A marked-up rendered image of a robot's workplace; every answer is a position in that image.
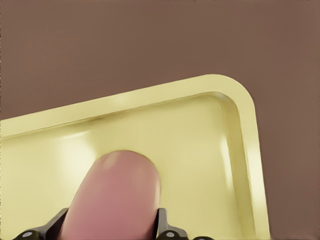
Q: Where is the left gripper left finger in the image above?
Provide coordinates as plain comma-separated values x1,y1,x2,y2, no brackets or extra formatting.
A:
15,207,70,240

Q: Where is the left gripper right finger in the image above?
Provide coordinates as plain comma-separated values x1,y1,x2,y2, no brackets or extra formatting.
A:
155,207,188,240

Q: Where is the pink sausage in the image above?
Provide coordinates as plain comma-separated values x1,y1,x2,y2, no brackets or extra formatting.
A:
60,150,161,240

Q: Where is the pale yellow tray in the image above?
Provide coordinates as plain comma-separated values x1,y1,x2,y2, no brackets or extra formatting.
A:
0,73,272,240

